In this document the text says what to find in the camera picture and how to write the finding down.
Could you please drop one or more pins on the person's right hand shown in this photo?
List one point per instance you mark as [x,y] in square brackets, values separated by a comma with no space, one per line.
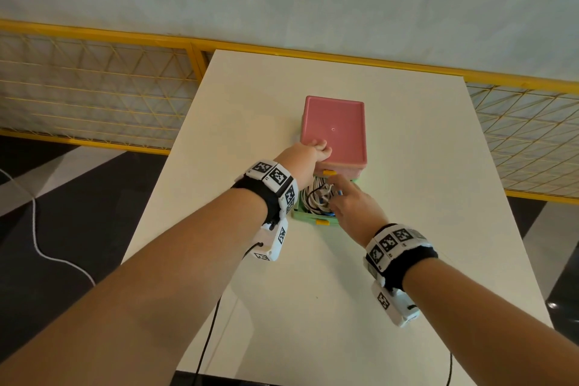
[357,214]

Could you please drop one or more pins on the person's left forearm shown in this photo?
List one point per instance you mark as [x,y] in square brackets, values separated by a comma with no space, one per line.
[135,299]

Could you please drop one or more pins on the yellow mesh fence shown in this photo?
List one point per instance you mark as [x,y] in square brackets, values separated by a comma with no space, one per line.
[90,35]

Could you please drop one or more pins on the pink and green drawer box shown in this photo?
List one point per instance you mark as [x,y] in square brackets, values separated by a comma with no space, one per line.
[334,128]

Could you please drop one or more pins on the person's right forearm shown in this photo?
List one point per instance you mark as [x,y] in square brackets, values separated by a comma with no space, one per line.
[488,331]

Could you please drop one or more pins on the person's left hand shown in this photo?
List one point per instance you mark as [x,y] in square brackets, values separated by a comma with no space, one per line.
[303,159]

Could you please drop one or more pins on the black marker wristband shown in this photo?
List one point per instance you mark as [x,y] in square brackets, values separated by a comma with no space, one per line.
[398,254]
[271,191]

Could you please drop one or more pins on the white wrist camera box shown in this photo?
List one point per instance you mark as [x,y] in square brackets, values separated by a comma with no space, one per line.
[273,245]
[398,309]

